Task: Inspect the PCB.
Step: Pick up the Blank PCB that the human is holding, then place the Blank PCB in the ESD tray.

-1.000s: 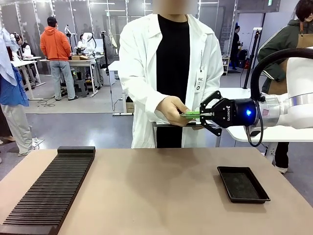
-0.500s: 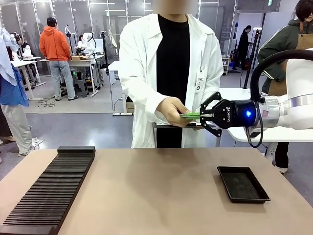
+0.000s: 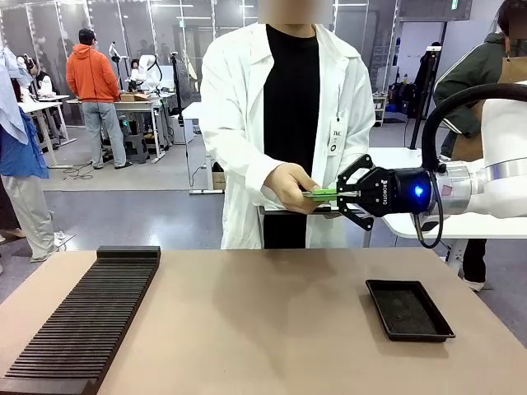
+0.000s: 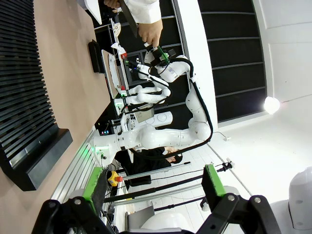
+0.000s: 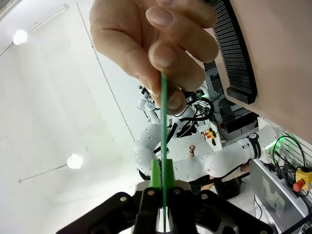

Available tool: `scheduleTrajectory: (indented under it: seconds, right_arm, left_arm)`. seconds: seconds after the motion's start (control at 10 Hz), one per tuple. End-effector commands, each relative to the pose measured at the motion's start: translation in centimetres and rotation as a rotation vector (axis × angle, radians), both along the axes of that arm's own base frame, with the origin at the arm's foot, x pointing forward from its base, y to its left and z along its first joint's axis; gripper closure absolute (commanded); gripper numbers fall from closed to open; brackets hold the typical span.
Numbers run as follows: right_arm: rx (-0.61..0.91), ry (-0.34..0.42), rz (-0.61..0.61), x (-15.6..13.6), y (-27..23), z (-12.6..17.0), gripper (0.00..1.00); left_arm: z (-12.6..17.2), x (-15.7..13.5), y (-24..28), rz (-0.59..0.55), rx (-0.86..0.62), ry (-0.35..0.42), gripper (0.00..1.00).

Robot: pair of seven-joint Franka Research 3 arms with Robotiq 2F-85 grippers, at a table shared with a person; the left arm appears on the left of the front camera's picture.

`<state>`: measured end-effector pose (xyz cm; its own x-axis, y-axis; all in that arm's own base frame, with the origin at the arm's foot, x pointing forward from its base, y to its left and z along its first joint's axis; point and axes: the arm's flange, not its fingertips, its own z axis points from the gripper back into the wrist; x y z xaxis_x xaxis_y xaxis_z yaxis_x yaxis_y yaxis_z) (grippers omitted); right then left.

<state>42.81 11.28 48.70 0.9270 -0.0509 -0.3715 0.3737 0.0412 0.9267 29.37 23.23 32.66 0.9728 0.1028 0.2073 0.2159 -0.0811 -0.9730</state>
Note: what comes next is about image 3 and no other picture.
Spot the person's right hand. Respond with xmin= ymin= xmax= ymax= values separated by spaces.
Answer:
xmin=265 ymin=163 xmax=320 ymax=215

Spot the black shallow tray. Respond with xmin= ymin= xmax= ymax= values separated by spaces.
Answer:
xmin=365 ymin=279 xmax=456 ymax=342

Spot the person's right forearm white sleeve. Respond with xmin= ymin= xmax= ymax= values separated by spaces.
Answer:
xmin=200 ymin=114 xmax=289 ymax=207

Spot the thick black corrugated hose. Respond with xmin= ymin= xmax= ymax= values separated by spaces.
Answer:
xmin=419 ymin=81 xmax=527 ymax=174

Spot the black step stool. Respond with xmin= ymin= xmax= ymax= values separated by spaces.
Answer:
xmin=122 ymin=132 xmax=151 ymax=162

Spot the black tripod stand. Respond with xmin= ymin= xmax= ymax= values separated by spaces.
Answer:
xmin=170 ymin=51 xmax=187 ymax=124

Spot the white desk with thin legs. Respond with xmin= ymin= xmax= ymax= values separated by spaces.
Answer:
xmin=18 ymin=94 xmax=78 ymax=170

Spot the black stand with white top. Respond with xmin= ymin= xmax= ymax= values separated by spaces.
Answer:
xmin=409 ymin=43 xmax=442 ymax=151

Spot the white desk with cardboard box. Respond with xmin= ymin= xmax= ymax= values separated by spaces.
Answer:
xmin=65 ymin=92 xmax=178 ymax=165

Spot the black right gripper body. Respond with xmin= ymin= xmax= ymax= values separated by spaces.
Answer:
xmin=357 ymin=166 xmax=435 ymax=218

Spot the person in orange hoodie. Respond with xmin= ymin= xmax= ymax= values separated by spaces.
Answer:
xmin=65 ymin=27 xmax=133 ymax=170

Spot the white paper name tag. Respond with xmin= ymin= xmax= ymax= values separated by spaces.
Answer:
xmin=329 ymin=117 xmax=344 ymax=157

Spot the black slotted PCB rack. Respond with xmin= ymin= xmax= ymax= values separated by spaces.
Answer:
xmin=0 ymin=245 xmax=161 ymax=395

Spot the person in blue shirt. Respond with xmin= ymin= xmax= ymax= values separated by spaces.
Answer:
xmin=0 ymin=44 xmax=67 ymax=264

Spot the person in green jacket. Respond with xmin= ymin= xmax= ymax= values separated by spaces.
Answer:
xmin=432 ymin=0 xmax=527 ymax=293

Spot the thin black cable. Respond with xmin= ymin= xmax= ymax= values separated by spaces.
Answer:
xmin=413 ymin=172 xmax=445 ymax=249

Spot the person in white lab coat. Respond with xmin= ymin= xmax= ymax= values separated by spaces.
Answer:
xmin=199 ymin=0 xmax=376 ymax=251

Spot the white rounded table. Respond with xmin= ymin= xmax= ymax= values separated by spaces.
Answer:
xmin=368 ymin=146 xmax=527 ymax=264

